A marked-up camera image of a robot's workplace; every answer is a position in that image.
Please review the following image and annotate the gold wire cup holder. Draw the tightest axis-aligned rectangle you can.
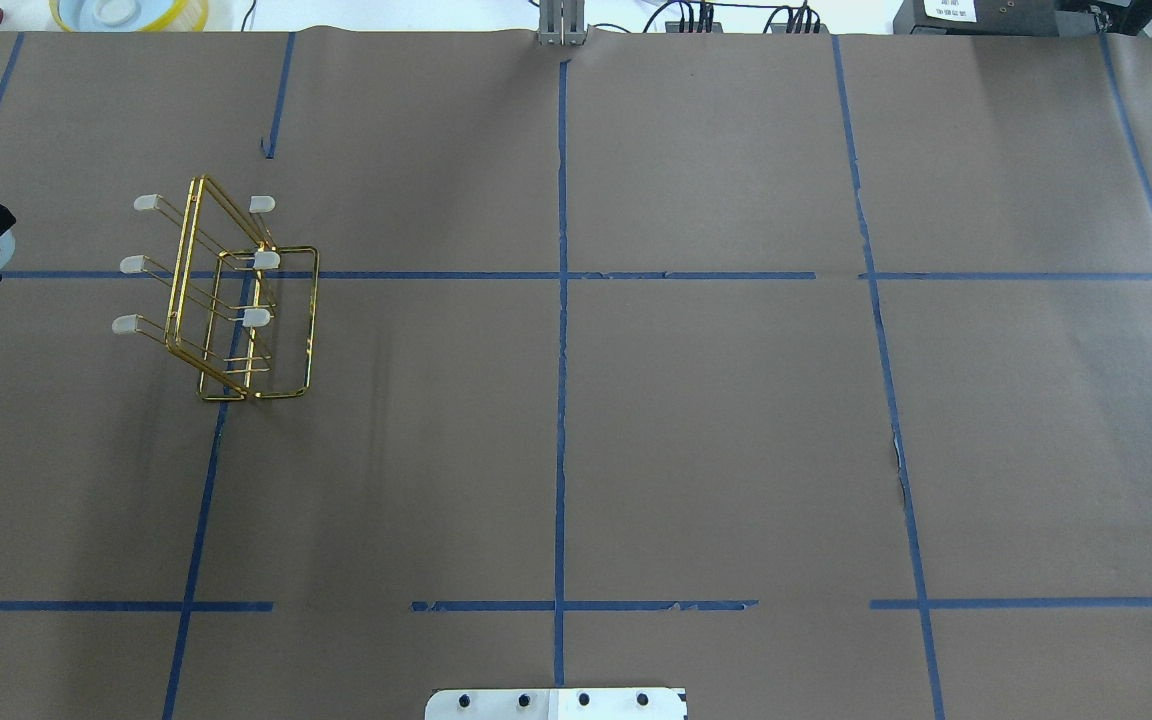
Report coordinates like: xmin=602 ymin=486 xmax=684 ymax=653
xmin=109 ymin=176 xmax=321 ymax=404

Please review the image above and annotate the aluminium frame post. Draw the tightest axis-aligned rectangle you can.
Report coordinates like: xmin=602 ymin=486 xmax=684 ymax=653
xmin=532 ymin=0 xmax=589 ymax=47

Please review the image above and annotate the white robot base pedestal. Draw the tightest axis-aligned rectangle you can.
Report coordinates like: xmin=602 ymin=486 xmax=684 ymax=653
xmin=424 ymin=687 xmax=689 ymax=719

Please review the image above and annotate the black desktop box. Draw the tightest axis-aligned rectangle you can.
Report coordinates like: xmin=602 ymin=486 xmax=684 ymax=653
xmin=890 ymin=1 xmax=1102 ymax=37

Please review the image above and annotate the yellow bowl with blue lid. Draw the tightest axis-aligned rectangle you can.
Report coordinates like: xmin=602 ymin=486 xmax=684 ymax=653
xmin=50 ymin=0 xmax=210 ymax=33

